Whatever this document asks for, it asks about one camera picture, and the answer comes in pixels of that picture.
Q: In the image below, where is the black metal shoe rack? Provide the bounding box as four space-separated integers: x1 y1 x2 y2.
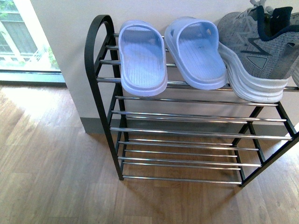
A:
84 15 299 187

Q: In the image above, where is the dark grey window frame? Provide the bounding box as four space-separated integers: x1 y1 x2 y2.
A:
0 70 65 83

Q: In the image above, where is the light blue slipper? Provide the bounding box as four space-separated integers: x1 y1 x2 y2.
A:
164 17 228 90
118 20 168 97

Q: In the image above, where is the grey knit sneaker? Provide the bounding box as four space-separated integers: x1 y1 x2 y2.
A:
217 0 299 103
292 67 299 87

